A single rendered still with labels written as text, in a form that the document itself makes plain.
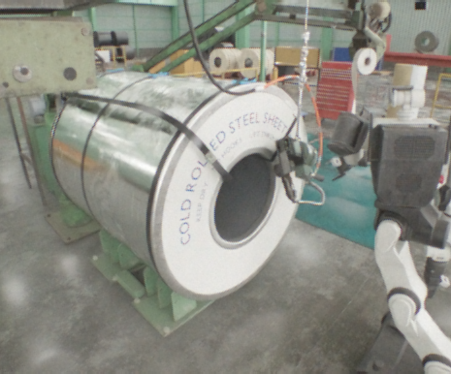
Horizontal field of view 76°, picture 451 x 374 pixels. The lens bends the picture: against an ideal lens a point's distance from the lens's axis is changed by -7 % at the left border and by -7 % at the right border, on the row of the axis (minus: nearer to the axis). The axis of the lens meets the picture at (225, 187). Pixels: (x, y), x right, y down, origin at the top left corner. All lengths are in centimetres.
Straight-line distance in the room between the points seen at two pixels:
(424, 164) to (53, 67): 107
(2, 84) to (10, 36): 8
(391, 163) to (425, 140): 13
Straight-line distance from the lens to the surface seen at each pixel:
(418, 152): 115
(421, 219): 134
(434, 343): 167
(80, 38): 64
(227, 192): 206
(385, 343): 185
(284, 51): 1195
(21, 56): 61
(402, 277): 151
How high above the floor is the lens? 154
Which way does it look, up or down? 25 degrees down
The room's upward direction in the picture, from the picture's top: straight up
